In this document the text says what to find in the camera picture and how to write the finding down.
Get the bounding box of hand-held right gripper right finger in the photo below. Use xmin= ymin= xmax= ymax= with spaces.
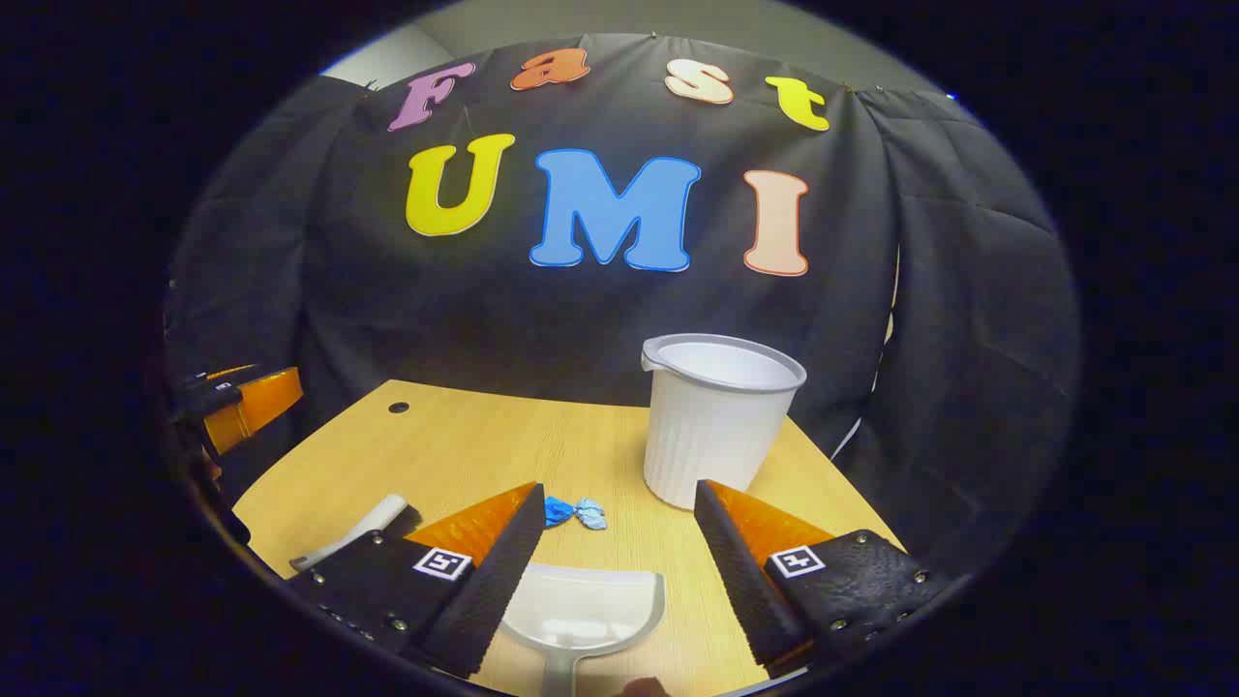
xmin=693 ymin=478 xmax=936 ymax=679

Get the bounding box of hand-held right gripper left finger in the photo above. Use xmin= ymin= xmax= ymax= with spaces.
xmin=286 ymin=481 xmax=549 ymax=680

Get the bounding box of white dustpan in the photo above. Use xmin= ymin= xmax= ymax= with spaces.
xmin=498 ymin=563 xmax=668 ymax=697

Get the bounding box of small white broom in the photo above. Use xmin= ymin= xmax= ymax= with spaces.
xmin=287 ymin=493 xmax=424 ymax=575

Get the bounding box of white ribbed garbage bin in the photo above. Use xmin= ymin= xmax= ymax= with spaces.
xmin=640 ymin=332 xmax=809 ymax=512

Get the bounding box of wooden desktop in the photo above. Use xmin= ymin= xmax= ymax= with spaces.
xmin=232 ymin=379 xmax=907 ymax=697

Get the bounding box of black backdrop cloth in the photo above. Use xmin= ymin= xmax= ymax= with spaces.
xmin=163 ymin=33 xmax=1082 ymax=582

